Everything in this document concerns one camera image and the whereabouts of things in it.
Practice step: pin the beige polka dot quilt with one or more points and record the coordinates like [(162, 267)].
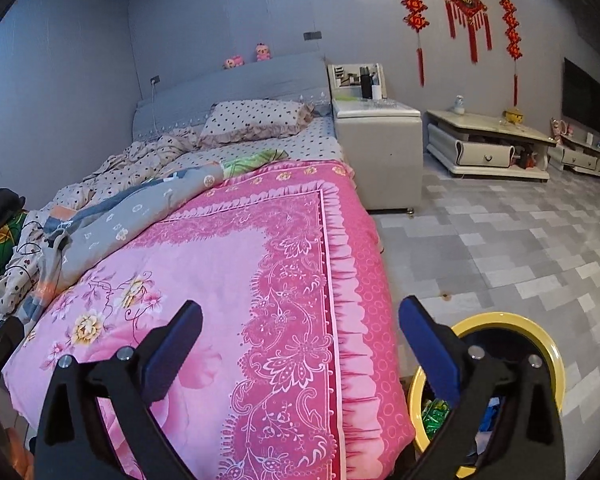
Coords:
[(145, 152)]

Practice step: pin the long red knot ornament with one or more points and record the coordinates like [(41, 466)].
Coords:
[(511, 30), (412, 5)]

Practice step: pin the grey wall switch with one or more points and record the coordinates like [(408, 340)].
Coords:
[(312, 35)]

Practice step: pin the pink toy figure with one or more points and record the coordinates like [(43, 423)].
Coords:
[(561, 129)]

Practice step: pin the small white figurine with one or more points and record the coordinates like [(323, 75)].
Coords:
[(458, 105)]

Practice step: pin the black television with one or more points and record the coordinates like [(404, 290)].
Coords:
[(585, 95)]

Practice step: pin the polka dot bed sheet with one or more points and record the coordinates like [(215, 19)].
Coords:
[(315, 145)]

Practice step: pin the red diamond knot ornament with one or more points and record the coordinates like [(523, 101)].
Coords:
[(465, 0)]

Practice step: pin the pink floral blanket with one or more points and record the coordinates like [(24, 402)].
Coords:
[(205, 260)]

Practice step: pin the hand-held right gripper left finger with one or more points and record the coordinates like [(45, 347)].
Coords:
[(172, 355)]

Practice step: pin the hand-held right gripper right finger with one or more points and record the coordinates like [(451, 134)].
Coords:
[(430, 355)]

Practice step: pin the pink plush toy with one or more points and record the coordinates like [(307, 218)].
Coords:
[(233, 62), (263, 52)]

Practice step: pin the black thermos bottle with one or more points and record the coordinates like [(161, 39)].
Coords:
[(365, 85)]

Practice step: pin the green floral cloth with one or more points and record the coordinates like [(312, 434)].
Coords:
[(252, 161)]

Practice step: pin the yellow trash bin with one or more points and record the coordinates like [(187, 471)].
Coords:
[(505, 320)]

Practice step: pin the polka dot pillow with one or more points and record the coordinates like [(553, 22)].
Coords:
[(250, 117)]

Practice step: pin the white bedside cabinet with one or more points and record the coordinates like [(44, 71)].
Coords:
[(380, 155)]

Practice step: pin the grey bed headboard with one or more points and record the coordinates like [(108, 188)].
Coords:
[(220, 85)]

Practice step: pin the white cup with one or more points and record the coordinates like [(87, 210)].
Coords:
[(376, 92)]

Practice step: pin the black folded clothing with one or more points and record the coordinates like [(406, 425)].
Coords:
[(0, 205)]

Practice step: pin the yellow pot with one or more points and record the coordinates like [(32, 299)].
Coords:
[(512, 116)]

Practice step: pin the green snack packet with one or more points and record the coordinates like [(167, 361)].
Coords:
[(434, 416)]

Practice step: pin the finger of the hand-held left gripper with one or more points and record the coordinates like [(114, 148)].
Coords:
[(2, 337)]

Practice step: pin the low white TV stand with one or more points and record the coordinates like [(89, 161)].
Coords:
[(480, 152)]

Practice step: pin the blue cloth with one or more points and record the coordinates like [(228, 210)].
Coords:
[(491, 412)]

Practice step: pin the grey floral quilt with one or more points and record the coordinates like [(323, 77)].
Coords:
[(130, 210)]

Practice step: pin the white television stand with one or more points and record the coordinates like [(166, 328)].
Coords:
[(580, 157)]

